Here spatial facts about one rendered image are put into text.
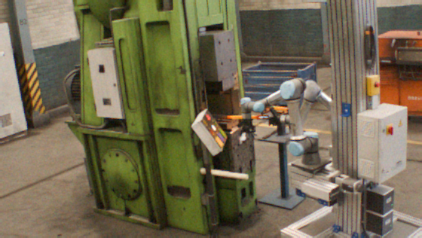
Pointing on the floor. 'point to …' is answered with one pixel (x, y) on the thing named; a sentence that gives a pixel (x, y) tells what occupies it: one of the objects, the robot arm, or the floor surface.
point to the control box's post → (210, 191)
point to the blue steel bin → (275, 78)
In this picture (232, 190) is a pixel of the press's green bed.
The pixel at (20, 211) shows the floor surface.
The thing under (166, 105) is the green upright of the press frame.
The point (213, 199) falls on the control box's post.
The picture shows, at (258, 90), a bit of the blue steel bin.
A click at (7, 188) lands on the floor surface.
